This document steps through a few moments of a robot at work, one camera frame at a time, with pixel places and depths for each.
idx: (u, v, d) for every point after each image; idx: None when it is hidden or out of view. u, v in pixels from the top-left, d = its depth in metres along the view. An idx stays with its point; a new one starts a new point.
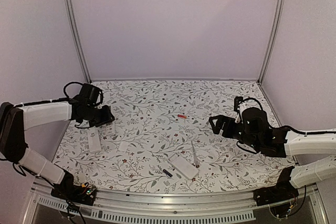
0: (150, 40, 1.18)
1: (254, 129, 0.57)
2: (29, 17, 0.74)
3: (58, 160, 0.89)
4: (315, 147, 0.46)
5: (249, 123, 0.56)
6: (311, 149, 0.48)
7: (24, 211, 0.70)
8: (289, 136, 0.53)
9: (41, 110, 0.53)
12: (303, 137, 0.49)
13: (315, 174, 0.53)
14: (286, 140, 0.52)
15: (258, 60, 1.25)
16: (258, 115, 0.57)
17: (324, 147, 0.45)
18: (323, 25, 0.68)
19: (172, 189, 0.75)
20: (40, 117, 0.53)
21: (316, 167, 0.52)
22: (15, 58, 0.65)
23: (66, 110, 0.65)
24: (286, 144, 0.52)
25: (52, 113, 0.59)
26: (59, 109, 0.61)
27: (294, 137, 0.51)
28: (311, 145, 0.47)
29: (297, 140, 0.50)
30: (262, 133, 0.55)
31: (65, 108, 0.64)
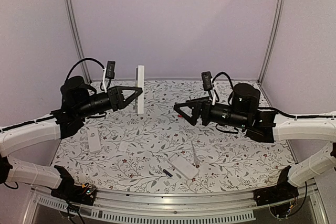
0: (150, 40, 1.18)
1: (244, 108, 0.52)
2: (29, 17, 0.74)
3: (58, 160, 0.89)
4: (305, 131, 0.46)
5: (240, 100, 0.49)
6: (301, 133, 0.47)
7: (24, 212, 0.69)
8: (276, 119, 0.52)
9: (19, 137, 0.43)
12: (292, 121, 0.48)
13: (310, 171, 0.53)
14: (275, 124, 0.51)
15: (258, 60, 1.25)
16: (251, 92, 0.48)
17: (314, 132, 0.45)
18: (324, 25, 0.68)
19: (172, 190, 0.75)
20: (17, 144, 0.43)
21: (310, 163, 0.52)
22: (16, 57, 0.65)
23: (54, 130, 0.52)
24: (275, 127, 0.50)
25: (34, 136, 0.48)
26: (45, 131, 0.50)
27: (283, 120, 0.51)
28: (301, 129, 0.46)
29: (287, 124, 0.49)
30: (252, 114, 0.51)
31: (52, 129, 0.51)
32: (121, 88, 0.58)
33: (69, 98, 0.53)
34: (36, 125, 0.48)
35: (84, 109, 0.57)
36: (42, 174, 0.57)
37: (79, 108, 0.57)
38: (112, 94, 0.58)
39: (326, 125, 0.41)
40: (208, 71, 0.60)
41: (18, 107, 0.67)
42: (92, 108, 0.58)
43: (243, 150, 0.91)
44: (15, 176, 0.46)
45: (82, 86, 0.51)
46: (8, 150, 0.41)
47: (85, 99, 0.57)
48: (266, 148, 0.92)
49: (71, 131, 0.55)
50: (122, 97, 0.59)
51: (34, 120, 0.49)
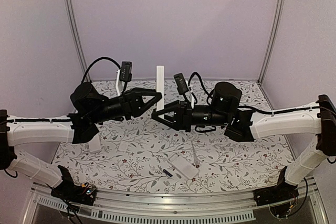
0: (150, 40, 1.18)
1: (224, 108, 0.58)
2: (29, 18, 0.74)
3: (58, 160, 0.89)
4: (282, 125, 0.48)
5: (221, 100, 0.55)
6: (277, 128, 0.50)
7: (24, 212, 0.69)
8: (253, 117, 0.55)
9: (32, 131, 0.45)
12: (269, 118, 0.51)
13: (303, 168, 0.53)
14: (252, 122, 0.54)
15: (258, 60, 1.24)
16: (232, 94, 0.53)
17: (291, 126, 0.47)
18: (324, 24, 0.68)
19: (172, 190, 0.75)
20: (29, 138, 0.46)
21: (301, 160, 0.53)
22: (16, 58, 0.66)
23: (68, 134, 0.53)
24: (252, 126, 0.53)
25: (48, 135, 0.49)
26: (59, 132, 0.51)
27: (259, 118, 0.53)
28: (277, 124, 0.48)
29: (263, 121, 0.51)
30: (232, 114, 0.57)
31: (66, 133, 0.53)
32: (135, 95, 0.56)
33: (80, 107, 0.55)
34: (51, 125, 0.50)
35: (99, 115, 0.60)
36: (44, 172, 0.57)
37: (93, 115, 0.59)
38: (125, 101, 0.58)
39: (304, 117, 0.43)
40: (181, 74, 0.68)
41: (18, 107, 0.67)
42: (105, 114, 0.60)
43: (243, 150, 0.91)
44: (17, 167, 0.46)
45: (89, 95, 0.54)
46: (18, 141, 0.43)
47: (98, 106, 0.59)
48: (266, 148, 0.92)
49: (85, 137, 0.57)
50: (135, 104, 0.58)
51: (50, 120, 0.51)
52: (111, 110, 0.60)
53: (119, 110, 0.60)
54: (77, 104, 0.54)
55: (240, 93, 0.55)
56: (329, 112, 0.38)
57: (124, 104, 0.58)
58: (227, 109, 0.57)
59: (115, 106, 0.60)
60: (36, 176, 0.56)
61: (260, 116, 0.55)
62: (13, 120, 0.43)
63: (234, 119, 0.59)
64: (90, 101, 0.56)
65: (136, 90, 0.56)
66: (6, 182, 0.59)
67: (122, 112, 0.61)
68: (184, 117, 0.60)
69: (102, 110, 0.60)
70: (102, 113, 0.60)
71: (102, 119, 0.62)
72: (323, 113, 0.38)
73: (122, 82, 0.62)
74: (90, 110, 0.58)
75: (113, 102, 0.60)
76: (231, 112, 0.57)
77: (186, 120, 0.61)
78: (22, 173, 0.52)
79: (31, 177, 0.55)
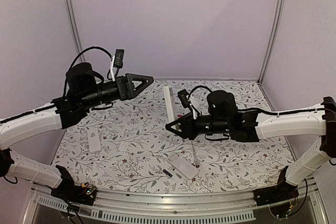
0: (151, 40, 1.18)
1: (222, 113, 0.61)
2: (29, 17, 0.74)
3: (58, 160, 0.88)
4: (289, 127, 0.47)
5: (214, 107, 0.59)
6: (283, 130, 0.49)
7: (24, 212, 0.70)
8: (259, 118, 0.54)
9: (19, 128, 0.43)
12: (274, 119, 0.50)
13: (304, 168, 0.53)
14: (257, 123, 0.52)
15: (258, 60, 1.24)
16: (223, 97, 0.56)
17: (296, 127, 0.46)
18: (324, 24, 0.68)
19: (172, 190, 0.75)
20: (18, 135, 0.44)
21: (303, 161, 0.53)
22: (16, 57, 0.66)
23: (55, 120, 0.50)
24: (258, 126, 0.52)
25: (35, 126, 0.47)
26: (45, 120, 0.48)
27: (265, 119, 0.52)
28: (284, 126, 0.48)
29: (269, 122, 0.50)
30: (230, 117, 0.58)
31: (53, 119, 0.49)
32: (130, 77, 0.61)
33: (75, 84, 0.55)
34: (36, 117, 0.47)
35: (89, 99, 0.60)
36: (43, 173, 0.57)
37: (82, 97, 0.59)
38: (121, 83, 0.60)
39: (311, 119, 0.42)
40: (184, 89, 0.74)
41: (18, 108, 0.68)
42: (97, 97, 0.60)
43: (243, 150, 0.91)
44: (16, 171, 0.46)
45: (88, 72, 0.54)
46: (6, 143, 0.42)
47: (91, 87, 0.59)
48: (266, 148, 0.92)
49: (74, 119, 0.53)
50: (132, 86, 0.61)
51: (33, 111, 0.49)
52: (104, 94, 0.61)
53: (113, 95, 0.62)
54: (73, 80, 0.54)
55: (231, 95, 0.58)
56: (334, 114, 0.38)
57: (118, 84, 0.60)
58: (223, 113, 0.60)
59: (109, 91, 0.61)
60: (37, 178, 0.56)
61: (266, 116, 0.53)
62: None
63: (239, 123, 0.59)
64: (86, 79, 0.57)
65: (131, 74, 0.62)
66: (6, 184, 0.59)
67: (114, 97, 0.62)
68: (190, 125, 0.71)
69: (95, 94, 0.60)
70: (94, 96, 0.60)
71: (93, 103, 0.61)
72: (327, 115, 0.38)
73: (116, 66, 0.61)
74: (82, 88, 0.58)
75: (107, 86, 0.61)
76: (228, 115, 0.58)
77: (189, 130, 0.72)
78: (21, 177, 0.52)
79: (31, 180, 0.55)
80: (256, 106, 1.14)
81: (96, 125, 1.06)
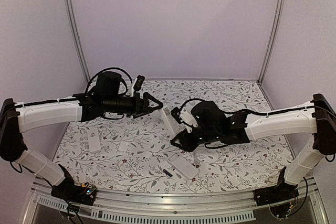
0: (151, 40, 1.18)
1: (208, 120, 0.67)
2: (29, 17, 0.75)
3: (58, 160, 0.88)
4: (277, 127, 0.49)
5: (198, 117, 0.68)
6: (273, 129, 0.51)
7: (23, 212, 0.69)
8: (248, 119, 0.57)
9: (41, 113, 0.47)
12: (263, 120, 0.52)
13: (301, 168, 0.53)
14: (247, 124, 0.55)
15: (258, 60, 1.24)
16: (204, 107, 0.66)
17: (285, 127, 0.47)
18: (324, 23, 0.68)
19: (172, 190, 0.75)
20: (41, 119, 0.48)
21: (298, 160, 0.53)
22: (15, 57, 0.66)
23: (76, 112, 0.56)
24: (247, 128, 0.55)
25: (57, 114, 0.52)
26: (67, 110, 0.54)
27: (254, 120, 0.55)
28: (272, 125, 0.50)
29: (258, 123, 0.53)
30: (215, 124, 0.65)
31: (74, 110, 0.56)
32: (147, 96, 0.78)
33: (105, 83, 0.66)
34: (60, 106, 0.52)
35: (108, 104, 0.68)
36: (49, 167, 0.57)
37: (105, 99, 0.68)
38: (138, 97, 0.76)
39: (300, 118, 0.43)
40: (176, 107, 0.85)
41: None
42: (115, 105, 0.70)
43: (243, 150, 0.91)
44: (27, 158, 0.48)
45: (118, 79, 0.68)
46: (30, 125, 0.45)
47: (113, 96, 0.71)
48: (266, 148, 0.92)
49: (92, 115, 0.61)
50: (146, 103, 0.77)
51: (58, 101, 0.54)
52: (122, 104, 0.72)
53: (128, 107, 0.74)
54: (105, 81, 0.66)
55: (211, 103, 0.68)
56: (324, 112, 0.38)
57: (136, 98, 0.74)
58: (209, 123, 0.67)
59: (127, 103, 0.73)
60: (41, 171, 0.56)
61: (255, 118, 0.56)
62: (22, 105, 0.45)
63: (225, 128, 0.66)
64: (114, 86, 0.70)
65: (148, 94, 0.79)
66: (3, 176, 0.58)
67: (129, 110, 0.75)
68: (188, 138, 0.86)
69: (115, 102, 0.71)
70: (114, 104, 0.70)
71: (110, 109, 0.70)
72: (318, 113, 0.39)
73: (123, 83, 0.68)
74: (106, 93, 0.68)
75: (126, 99, 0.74)
76: (213, 123, 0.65)
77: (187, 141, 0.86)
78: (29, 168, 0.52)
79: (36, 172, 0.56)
80: (256, 106, 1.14)
81: (97, 125, 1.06)
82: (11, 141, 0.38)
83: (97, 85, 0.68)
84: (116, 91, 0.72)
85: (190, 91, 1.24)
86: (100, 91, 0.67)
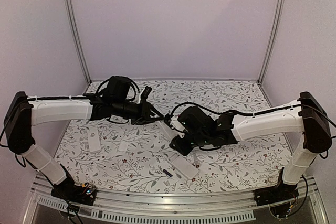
0: (151, 40, 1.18)
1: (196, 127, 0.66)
2: (29, 17, 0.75)
3: (58, 160, 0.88)
4: (261, 127, 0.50)
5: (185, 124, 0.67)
6: (258, 130, 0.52)
7: (23, 212, 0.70)
8: (234, 120, 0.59)
9: (52, 108, 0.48)
12: (249, 120, 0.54)
13: (296, 168, 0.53)
14: (233, 125, 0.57)
15: (258, 60, 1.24)
16: (188, 113, 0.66)
17: (272, 126, 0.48)
18: (324, 23, 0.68)
19: (172, 189, 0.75)
20: (53, 114, 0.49)
21: (293, 160, 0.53)
22: (15, 57, 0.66)
23: (86, 110, 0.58)
24: (233, 128, 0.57)
25: (67, 110, 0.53)
26: (78, 108, 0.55)
27: (241, 121, 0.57)
28: (256, 126, 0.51)
29: (244, 123, 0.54)
30: (201, 127, 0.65)
31: (85, 109, 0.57)
32: (147, 107, 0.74)
33: (114, 85, 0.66)
34: (71, 103, 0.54)
35: (116, 107, 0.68)
36: (52, 165, 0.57)
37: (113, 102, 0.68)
38: (145, 100, 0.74)
39: (285, 117, 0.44)
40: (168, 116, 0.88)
41: None
42: (122, 109, 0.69)
43: (242, 150, 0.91)
44: (31, 154, 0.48)
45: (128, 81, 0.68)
46: (42, 119, 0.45)
47: (121, 99, 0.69)
48: (266, 148, 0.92)
49: (102, 114, 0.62)
50: (149, 111, 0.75)
51: (69, 98, 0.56)
52: (127, 109, 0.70)
53: (135, 113, 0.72)
54: (116, 83, 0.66)
55: (195, 108, 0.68)
56: (311, 109, 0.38)
57: (143, 104, 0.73)
58: (195, 126, 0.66)
59: (132, 108, 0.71)
60: (44, 169, 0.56)
61: (242, 118, 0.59)
62: (35, 98, 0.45)
63: (211, 131, 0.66)
64: (125, 88, 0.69)
65: (150, 104, 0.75)
66: (3, 173, 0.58)
67: (134, 116, 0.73)
68: (181, 144, 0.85)
69: (121, 106, 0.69)
70: (119, 108, 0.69)
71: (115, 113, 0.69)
72: (305, 110, 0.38)
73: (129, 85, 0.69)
74: (116, 96, 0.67)
75: (132, 105, 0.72)
76: (199, 127, 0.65)
77: (182, 144, 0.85)
78: (33, 164, 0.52)
79: (39, 170, 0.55)
80: (256, 106, 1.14)
81: (97, 125, 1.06)
82: (20, 132, 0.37)
83: (107, 87, 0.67)
84: (125, 95, 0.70)
85: (190, 90, 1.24)
86: (110, 93, 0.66)
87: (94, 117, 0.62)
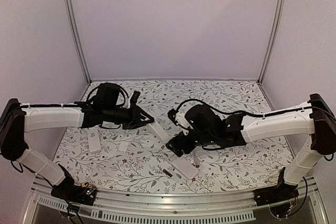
0: (151, 40, 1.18)
1: (201, 126, 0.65)
2: (28, 17, 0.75)
3: (58, 160, 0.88)
4: (273, 129, 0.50)
5: (192, 122, 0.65)
6: (269, 132, 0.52)
7: (23, 212, 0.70)
8: (244, 121, 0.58)
9: (45, 115, 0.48)
12: (260, 121, 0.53)
13: (300, 168, 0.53)
14: (242, 127, 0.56)
15: (258, 60, 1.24)
16: (198, 111, 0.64)
17: (283, 128, 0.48)
18: (324, 23, 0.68)
19: (172, 189, 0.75)
20: (45, 122, 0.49)
21: (297, 161, 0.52)
22: (16, 57, 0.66)
23: (79, 118, 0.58)
24: (243, 130, 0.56)
25: (60, 118, 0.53)
26: (70, 116, 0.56)
27: (250, 122, 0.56)
28: (268, 127, 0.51)
29: (255, 125, 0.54)
30: (210, 128, 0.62)
31: (76, 116, 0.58)
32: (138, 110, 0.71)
33: (104, 92, 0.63)
34: (63, 110, 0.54)
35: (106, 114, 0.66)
36: (50, 167, 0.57)
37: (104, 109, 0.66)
38: (135, 106, 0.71)
39: (296, 118, 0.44)
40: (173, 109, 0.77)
41: None
42: (112, 116, 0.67)
43: (242, 150, 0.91)
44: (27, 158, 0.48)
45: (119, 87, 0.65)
46: (34, 126, 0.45)
47: (111, 106, 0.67)
48: (266, 148, 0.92)
49: (93, 121, 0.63)
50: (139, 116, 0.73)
51: (61, 106, 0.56)
52: (118, 115, 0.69)
53: (126, 118, 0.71)
54: (106, 90, 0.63)
55: (205, 106, 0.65)
56: (322, 112, 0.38)
57: (134, 109, 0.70)
58: (204, 126, 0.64)
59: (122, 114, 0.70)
60: (42, 171, 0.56)
61: (252, 119, 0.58)
62: (28, 105, 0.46)
63: (221, 131, 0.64)
64: (114, 95, 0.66)
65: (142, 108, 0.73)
66: (3, 175, 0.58)
67: (125, 121, 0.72)
68: (185, 142, 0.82)
69: (112, 113, 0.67)
70: (109, 115, 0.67)
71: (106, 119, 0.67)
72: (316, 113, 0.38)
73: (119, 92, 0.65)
74: (106, 103, 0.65)
75: (122, 111, 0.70)
76: (208, 127, 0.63)
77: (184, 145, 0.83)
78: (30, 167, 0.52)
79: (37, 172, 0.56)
80: (256, 106, 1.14)
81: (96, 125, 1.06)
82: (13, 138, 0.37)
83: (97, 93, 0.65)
84: (115, 101, 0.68)
85: (190, 90, 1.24)
86: (100, 99, 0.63)
87: (86, 124, 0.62)
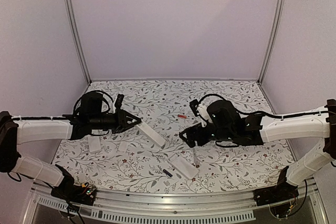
0: (151, 40, 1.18)
1: (221, 122, 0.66)
2: (28, 17, 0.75)
3: (58, 160, 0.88)
4: (291, 130, 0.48)
5: (214, 116, 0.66)
6: (286, 134, 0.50)
7: (23, 212, 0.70)
8: (264, 121, 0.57)
9: (38, 127, 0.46)
12: (277, 122, 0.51)
13: (307, 169, 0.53)
14: (261, 127, 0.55)
15: (258, 60, 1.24)
16: (220, 106, 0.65)
17: (300, 130, 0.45)
18: (324, 23, 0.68)
19: (172, 189, 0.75)
20: (37, 135, 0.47)
21: (305, 161, 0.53)
22: (15, 57, 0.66)
23: (67, 129, 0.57)
24: (262, 129, 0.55)
25: (50, 131, 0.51)
26: (59, 128, 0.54)
27: (270, 122, 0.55)
28: (285, 129, 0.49)
29: (273, 125, 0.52)
30: (231, 124, 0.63)
31: (65, 128, 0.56)
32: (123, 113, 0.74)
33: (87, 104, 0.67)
34: (52, 122, 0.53)
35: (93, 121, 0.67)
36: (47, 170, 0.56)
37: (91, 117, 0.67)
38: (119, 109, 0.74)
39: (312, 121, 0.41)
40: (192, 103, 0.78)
41: (17, 108, 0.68)
42: (100, 123, 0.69)
43: (242, 150, 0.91)
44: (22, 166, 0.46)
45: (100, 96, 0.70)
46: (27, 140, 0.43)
47: (96, 114, 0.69)
48: (266, 148, 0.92)
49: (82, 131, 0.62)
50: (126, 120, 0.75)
51: (50, 118, 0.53)
52: (106, 121, 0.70)
53: (113, 123, 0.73)
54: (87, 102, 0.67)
55: (228, 104, 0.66)
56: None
57: (118, 113, 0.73)
58: (224, 121, 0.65)
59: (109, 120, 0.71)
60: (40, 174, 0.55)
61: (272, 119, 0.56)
62: (19, 118, 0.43)
63: (240, 128, 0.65)
64: (97, 104, 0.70)
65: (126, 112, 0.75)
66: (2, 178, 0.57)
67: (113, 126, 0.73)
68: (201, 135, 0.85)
69: (99, 119, 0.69)
70: (97, 122, 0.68)
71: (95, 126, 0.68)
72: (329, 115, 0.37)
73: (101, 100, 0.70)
74: (92, 113, 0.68)
75: (108, 116, 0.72)
76: (228, 124, 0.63)
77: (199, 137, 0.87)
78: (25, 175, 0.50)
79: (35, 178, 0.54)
80: (256, 106, 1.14)
81: None
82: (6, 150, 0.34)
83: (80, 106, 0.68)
84: (99, 109, 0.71)
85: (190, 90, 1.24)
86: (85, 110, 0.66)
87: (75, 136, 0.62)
